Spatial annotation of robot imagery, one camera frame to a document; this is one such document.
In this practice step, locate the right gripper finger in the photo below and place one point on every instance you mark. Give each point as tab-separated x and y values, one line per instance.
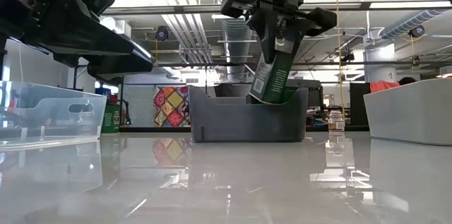
298	31
268	36

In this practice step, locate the grey office machine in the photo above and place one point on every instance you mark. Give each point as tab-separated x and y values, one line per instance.
310	89

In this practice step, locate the glass spice jar cork lid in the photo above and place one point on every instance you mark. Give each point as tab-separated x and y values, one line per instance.
335	123

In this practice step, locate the silver slanted air duct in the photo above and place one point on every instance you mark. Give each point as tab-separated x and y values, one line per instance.
413	22

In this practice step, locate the white translucent plastic bin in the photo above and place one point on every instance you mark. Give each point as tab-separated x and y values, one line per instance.
413	111

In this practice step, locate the orange cloth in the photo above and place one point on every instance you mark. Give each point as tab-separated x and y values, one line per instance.
383	86

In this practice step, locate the dark grey plastic bin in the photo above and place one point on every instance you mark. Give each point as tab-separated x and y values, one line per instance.
247	125

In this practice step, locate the person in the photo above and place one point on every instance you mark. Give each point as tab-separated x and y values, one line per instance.
408	81

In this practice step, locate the grey overhead crossbeam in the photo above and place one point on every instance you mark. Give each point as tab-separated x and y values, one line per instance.
159	9

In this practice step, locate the black background rail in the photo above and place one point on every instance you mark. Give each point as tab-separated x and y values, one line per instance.
353	64

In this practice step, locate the clear plastic bin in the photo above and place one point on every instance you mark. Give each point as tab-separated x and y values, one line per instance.
53	125

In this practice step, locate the red background object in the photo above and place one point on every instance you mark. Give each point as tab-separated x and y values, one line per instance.
113	99

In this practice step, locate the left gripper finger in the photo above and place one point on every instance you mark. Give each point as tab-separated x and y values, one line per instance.
81	36
120	66

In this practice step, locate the white column with numeral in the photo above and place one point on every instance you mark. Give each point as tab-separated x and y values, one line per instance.
379	61

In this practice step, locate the black aluminium table frame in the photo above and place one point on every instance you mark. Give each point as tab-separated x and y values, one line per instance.
155	129

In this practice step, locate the black office partition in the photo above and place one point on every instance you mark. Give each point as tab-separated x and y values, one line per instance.
358	104

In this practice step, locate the colourful patchwork quilt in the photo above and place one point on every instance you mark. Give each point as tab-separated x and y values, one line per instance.
173	107

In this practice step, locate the silver ribbed air duct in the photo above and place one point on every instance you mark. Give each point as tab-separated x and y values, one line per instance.
236	40

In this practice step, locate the white ceiling box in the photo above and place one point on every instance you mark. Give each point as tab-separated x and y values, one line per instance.
121	28

